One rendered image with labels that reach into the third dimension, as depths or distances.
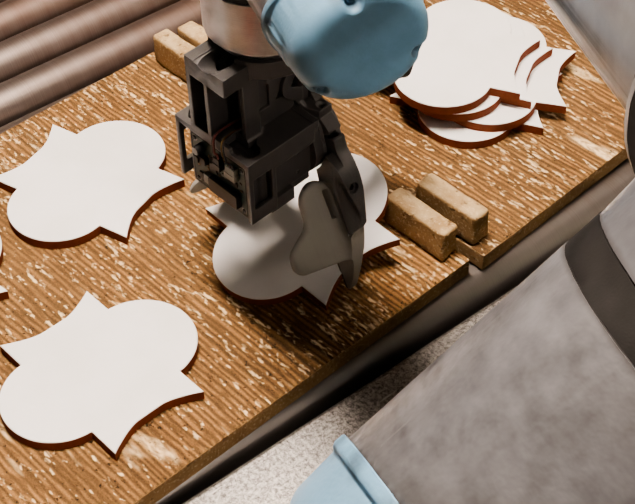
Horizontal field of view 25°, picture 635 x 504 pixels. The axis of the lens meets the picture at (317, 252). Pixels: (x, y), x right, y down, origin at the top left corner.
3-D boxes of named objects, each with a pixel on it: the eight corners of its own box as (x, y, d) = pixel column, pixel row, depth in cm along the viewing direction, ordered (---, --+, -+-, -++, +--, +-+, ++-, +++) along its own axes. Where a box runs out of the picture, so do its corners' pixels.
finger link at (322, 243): (301, 322, 100) (252, 207, 96) (362, 276, 103) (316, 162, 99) (328, 330, 97) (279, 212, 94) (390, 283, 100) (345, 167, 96)
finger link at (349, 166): (318, 230, 100) (273, 119, 96) (337, 217, 101) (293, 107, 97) (361, 239, 96) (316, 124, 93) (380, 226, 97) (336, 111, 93)
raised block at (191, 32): (240, 74, 120) (239, 47, 118) (224, 84, 119) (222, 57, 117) (192, 43, 123) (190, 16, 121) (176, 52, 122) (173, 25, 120)
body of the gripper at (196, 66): (179, 177, 98) (161, 35, 89) (273, 115, 102) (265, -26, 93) (256, 235, 94) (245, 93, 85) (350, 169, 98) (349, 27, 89)
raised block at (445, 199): (489, 235, 106) (492, 208, 104) (472, 248, 105) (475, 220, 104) (428, 196, 109) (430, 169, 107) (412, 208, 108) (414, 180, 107)
